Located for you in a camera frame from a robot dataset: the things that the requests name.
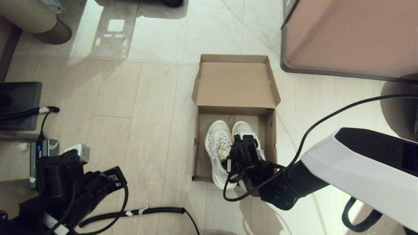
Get white mesh sneaker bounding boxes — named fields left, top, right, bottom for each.
left=205, top=120, right=238, bottom=191
left=231, top=121, right=266, bottom=193

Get brown cardboard shoe box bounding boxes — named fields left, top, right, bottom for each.
left=191, top=54, right=281, bottom=183

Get grey black power supply box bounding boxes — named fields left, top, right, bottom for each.
left=30, top=139, right=60, bottom=189

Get black corrugated conduit, two tapes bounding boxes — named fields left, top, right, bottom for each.
left=79, top=206, right=200, bottom=235

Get black corrugated conduit, taped end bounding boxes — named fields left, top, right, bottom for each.
left=0, top=106, right=61, bottom=122

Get dark grey floor mat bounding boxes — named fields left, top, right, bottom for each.
left=0, top=82, right=43, bottom=131

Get dark brown wooden furniture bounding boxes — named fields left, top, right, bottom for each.
left=0, top=16, right=24, bottom=82

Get pink cabinet with grey base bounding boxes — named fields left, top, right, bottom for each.
left=280, top=0, right=418, bottom=82

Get grey crumpled cloth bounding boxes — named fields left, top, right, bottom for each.
left=41, top=0, right=65, bottom=15

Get beige ribbed round stool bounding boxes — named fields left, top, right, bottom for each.
left=0, top=0, right=73, bottom=45

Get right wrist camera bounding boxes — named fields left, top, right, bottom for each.
left=230, top=132, right=262, bottom=164

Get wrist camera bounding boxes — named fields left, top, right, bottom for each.
left=35, top=144, right=90, bottom=198
left=230, top=132, right=262, bottom=164

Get black left wrist camera cable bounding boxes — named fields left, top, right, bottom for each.
left=70, top=184, right=129, bottom=235

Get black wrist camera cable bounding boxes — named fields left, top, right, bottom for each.
left=70, top=184, right=129, bottom=235
left=223, top=94, right=418, bottom=202

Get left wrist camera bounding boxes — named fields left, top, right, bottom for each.
left=35, top=144, right=90, bottom=198

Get thin black plug cable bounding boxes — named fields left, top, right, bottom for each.
left=40, top=109, right=57, bottom=141

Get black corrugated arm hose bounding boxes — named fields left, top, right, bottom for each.
left=341, top=197, right=383, bottom=233

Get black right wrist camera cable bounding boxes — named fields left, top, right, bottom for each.
left=223, top=94, right=418, bottom=202

